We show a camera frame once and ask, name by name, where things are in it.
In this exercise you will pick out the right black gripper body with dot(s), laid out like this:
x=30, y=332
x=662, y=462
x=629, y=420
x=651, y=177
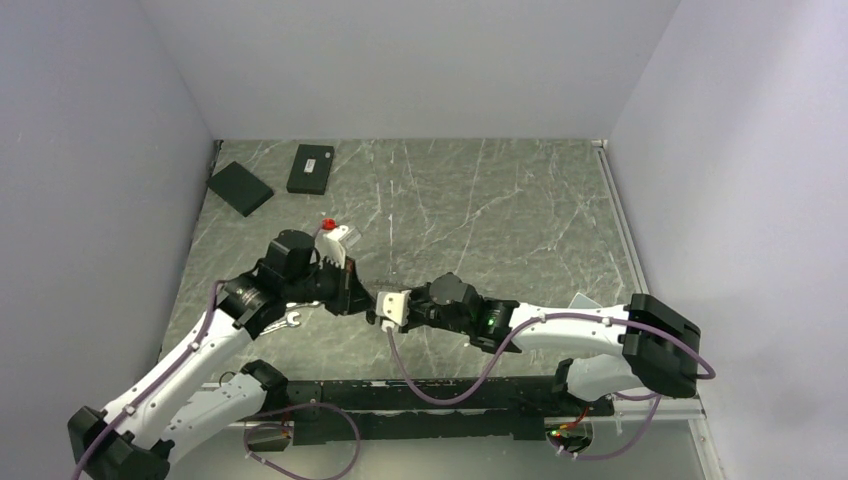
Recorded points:
x=424, y=310

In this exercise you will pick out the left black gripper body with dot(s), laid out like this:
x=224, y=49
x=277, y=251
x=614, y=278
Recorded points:
x=336, y=286

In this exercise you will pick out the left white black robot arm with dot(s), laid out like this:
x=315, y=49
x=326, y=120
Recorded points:
x=146, y=430

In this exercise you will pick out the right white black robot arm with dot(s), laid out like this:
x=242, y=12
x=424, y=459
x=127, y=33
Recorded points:
x=643, y=343

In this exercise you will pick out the small chrome combination wrench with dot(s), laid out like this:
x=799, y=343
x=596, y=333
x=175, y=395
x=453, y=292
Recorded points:
x=290, y=320

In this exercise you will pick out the black flat box with label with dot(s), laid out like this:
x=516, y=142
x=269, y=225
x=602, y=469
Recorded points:
x=311, y=169

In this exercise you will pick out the black perforated box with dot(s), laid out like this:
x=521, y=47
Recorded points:
x=240, y=188

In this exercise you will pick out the translucent grey plastic card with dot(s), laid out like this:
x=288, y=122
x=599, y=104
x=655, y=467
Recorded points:
x=581, y=301

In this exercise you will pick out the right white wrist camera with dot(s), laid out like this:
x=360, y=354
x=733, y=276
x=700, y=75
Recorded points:
x=391, y=309

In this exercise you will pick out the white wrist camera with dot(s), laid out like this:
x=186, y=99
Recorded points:
x=333, y=240
x=391, y=309

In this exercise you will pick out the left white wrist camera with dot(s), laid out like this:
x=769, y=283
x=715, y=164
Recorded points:
x=333, y=240

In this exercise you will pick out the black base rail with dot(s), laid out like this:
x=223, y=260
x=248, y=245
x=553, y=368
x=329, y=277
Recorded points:
x=521, y=408

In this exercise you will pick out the aluminium frame rail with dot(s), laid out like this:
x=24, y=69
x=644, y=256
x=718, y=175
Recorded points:
x=623, y=227

